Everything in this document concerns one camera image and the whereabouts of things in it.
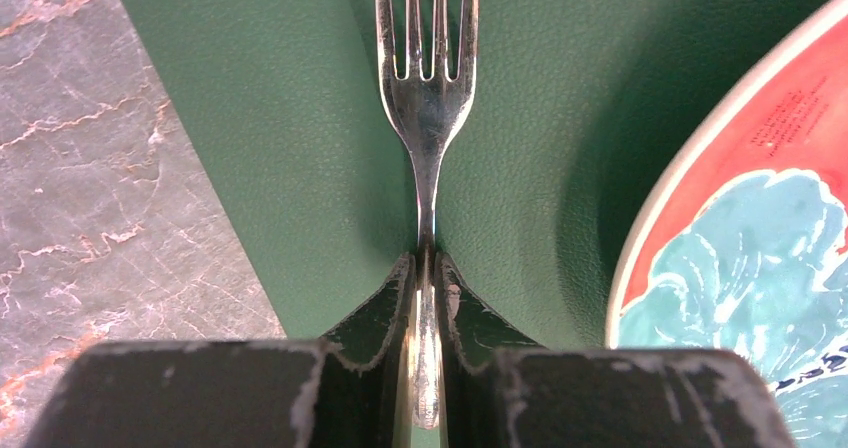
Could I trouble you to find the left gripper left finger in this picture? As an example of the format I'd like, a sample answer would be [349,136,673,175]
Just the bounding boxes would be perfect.
[25,254,415,447]

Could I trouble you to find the silver metal fork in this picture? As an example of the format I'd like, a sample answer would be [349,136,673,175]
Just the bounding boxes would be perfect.
[375,0,479,429]

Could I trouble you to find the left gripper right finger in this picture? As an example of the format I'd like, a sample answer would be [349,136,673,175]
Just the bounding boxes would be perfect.
[433,253,794,447]

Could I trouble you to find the green rectangular placemat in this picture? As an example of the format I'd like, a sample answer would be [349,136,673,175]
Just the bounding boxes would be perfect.
[121,0,828,349]

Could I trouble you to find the red teal floral plate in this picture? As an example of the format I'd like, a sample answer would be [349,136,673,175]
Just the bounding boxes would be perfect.
[605,0,847,447]

